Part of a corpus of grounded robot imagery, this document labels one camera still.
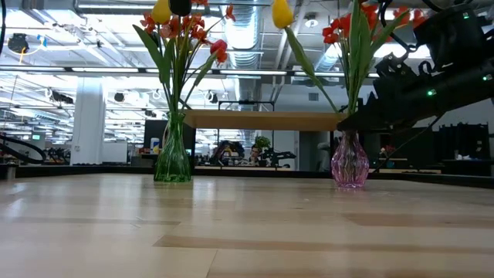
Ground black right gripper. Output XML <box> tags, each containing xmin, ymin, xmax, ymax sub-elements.
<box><xmin>336</xmin><ymin>75</ymin><xmax>435</xmax><ymax>133</ymax></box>

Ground wooden workbench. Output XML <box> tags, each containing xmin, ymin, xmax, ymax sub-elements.
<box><xmin>195</xmin><ymin>165</ymin><xmax>293</xmax><ymax>172</ymax></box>

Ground dark vase bouquet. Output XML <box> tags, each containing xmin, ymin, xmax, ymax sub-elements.
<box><xmin>168</xmin><ymin>0</ymin><xmax>193</xmax><ymax>117</ymax></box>

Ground dark red artificial tulip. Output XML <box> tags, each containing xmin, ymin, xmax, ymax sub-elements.
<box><xmin>347</xmin><ymin>0</ymin><xmax>374</xmax><ymax>117</ymax></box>

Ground black ceiling-hung device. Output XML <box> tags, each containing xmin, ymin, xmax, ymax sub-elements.
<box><xmin>6</xmin><ymin>32</ymin><xmax>31</xmax><ymax>55</ymax></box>

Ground black storage cabinet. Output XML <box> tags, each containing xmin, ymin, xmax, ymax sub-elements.
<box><xmin>436</xmin><ymin>122</ymin><xmax>492</xmax><ymax>177</ymax></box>

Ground white round pillar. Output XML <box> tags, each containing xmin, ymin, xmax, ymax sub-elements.
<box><xmin>70</xmin><ymin>76</ymin><xmax>107</xmax><ymax>166</ymax></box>

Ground person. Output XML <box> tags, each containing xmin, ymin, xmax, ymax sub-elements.
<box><xmin>246</xmin><ymin>144</ymin><xmax>263</xmax><ymax>167</ymax></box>

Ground green glass vase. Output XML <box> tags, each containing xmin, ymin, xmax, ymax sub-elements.
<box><xmin>153</xmin><ymin>111</ymin><xmax>193</xmax><ymax>184</ymax></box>

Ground orange artificial flower bunch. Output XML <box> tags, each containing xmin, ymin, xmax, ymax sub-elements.
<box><xmin>322</xmin><ymin>0</ymin><xmax>430</xmax><ymax>117</ymax></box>
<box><xmin>139</xmin><ymin>0</ymin><xmax>237</xmax><ymax>117</ymax></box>

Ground black monitor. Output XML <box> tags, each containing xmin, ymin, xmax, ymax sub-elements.
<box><xmin>143</xmin><ymin>119</ymin><xmax>197</xmax><ymax>156</ymax></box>

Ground green potted plant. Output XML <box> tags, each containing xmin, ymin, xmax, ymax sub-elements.
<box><xmin>254</xmin><ymin>135</ymin><xmax>272</xmax><ymax>151</ymax></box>

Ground silver ceiling air duct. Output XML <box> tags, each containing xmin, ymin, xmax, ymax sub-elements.
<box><xmin>222</xmin><ymin>3</ymin><xmax>266</xmax><ymax>102</ymax></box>

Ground pink glass vase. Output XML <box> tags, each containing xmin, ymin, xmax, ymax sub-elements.
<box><xmin>330</xmin><ymin>130</ymin><xmax>371</xmax><ymax>189</ymax></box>

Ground black aluminium rig frame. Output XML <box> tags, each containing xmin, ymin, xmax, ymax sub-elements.
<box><xmin>0</xmin><ymin>164</ymin><xmax>494</xmax><ymax>190</ymax></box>

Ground yellow artificial tulip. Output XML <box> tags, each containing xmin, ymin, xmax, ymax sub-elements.
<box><xmin>271</xmin><ymin>0</ymin><xmax>343</xmax><ymax>115</ymax></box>
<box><xmin>133</xmin><ymin>0</ymin><xmax>182</xmax><ymax>117</ymax></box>

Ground wooden shelf with black legs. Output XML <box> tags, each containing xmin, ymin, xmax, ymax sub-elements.
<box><xmin>183</xmin><ymin>109</ymin><xmax>348</xmax><ymax>173</ymax></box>

